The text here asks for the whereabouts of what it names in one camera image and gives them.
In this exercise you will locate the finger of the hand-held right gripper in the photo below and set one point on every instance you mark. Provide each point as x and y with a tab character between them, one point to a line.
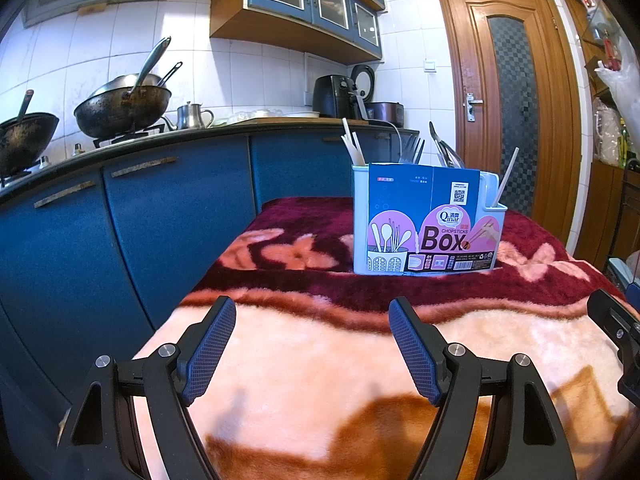
612	317

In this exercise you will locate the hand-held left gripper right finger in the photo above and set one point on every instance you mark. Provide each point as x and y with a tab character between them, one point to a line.
417	355

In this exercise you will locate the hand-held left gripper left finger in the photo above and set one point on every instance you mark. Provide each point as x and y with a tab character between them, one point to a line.
210	355

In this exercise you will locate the light blue utensil holder box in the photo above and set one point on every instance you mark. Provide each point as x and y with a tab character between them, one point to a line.
395	195

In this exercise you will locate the white spoon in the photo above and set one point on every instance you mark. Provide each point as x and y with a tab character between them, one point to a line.
359	154

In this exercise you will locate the light blue plastic container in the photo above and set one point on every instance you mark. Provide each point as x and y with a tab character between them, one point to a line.
622	272

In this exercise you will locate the red and pink printed blanket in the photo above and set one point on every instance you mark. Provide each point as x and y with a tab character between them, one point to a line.
325	360

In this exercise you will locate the blue base cabinets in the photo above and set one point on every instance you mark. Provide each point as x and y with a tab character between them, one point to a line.
150	220

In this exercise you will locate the wooden door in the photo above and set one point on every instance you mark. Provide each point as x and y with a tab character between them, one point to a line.
470	170

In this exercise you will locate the white plastic bag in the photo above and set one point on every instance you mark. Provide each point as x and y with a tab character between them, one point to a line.
625	95

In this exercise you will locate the gas stove grate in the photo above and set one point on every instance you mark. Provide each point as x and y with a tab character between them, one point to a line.
130	136

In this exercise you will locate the steel teapot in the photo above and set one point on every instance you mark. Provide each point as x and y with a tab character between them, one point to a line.
192	116

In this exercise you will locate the wooden cutting board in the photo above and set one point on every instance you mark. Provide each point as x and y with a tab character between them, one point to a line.
265	121

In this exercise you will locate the brown slow cooker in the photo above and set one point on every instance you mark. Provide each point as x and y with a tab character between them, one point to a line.
387	112

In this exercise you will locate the white dishes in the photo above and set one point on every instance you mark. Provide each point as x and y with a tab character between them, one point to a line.
270	114

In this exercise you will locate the large black wok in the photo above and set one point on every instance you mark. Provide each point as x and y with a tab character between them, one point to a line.
115	120

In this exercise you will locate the black air fryer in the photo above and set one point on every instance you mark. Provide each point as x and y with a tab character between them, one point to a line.
330	95

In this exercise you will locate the black rice cooker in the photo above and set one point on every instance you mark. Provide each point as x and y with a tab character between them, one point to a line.
365	80

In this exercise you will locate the small black wok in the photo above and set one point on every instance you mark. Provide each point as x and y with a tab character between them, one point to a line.
25	140

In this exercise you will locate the steel basin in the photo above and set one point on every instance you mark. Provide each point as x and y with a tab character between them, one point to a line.
115	86

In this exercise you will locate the white light switch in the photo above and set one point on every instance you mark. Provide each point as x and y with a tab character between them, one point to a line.
429	66

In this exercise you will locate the wooden wall shelf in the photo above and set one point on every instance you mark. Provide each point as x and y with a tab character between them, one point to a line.
590	20

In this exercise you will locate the blue glass-door wall cabinet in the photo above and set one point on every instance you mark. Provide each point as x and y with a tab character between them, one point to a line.
280	0

